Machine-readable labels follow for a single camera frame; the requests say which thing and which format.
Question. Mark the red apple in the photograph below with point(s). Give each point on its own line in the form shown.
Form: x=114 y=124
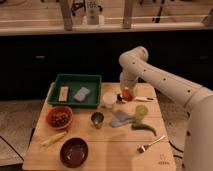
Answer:
x=126 y=94

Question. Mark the metal fork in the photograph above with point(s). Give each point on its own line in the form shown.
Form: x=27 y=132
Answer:
x=144 y=148

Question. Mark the dark red bowl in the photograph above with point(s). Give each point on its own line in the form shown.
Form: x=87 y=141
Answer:
x=74 y=152

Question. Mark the yellow corn cob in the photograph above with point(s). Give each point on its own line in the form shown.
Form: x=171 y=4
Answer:
x=54 y=138

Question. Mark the blue grey sponge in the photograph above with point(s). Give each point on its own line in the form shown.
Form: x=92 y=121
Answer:
x=81 y=94

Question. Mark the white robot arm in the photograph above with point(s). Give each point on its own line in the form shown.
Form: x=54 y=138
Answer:
x=196 y=99

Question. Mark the small metal cup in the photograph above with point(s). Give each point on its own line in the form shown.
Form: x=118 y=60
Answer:
x=97 y=119

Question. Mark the green plastic tray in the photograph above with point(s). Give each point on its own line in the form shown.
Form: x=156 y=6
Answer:
x=75 y=82

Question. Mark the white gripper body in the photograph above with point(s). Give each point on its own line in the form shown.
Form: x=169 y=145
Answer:
x=128 y=83

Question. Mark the grey folded cloth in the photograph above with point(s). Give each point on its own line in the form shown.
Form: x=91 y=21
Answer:
x=120 y=118

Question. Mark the green plastic cup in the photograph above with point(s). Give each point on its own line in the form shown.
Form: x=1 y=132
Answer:
x=140 y=112

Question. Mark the orange bowl with grapes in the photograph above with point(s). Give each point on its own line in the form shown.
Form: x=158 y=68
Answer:
x=59 y=117

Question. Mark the beige wooden block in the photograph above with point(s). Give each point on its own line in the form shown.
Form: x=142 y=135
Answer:
x=63 y=94

